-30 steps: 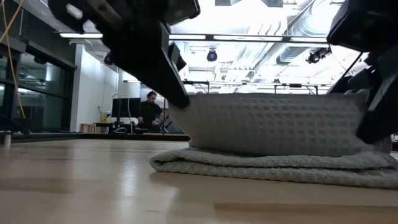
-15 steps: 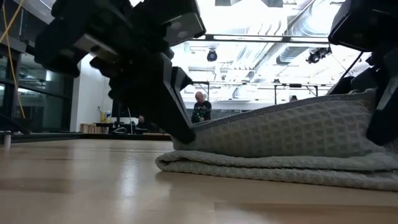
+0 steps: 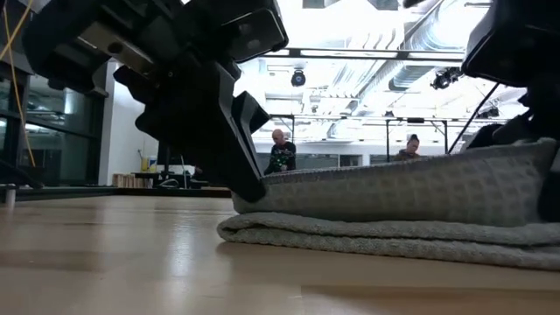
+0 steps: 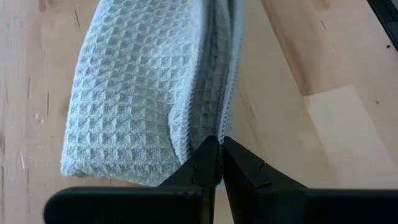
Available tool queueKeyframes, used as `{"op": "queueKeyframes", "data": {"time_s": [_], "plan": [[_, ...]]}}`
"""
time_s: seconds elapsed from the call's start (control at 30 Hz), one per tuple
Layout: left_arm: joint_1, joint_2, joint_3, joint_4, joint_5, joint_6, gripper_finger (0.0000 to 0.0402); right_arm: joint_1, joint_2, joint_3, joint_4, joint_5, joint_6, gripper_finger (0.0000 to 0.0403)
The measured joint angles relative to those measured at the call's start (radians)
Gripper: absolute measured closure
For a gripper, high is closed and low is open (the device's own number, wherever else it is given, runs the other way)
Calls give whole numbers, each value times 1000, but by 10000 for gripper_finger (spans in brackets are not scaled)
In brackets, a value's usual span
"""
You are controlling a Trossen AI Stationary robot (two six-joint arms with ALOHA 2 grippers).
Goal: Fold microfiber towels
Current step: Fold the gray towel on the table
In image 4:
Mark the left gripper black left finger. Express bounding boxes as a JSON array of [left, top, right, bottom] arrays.
[[157, 136, 223, 224]]

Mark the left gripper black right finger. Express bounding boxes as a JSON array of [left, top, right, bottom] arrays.
[[222, 136, 309, 224]]

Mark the grey waffle microfiber towel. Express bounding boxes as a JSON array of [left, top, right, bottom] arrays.
[[60, 0, 246, 189]]

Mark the black metal table frame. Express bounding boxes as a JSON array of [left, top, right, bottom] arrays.
[[366, 0, 398, 52]]

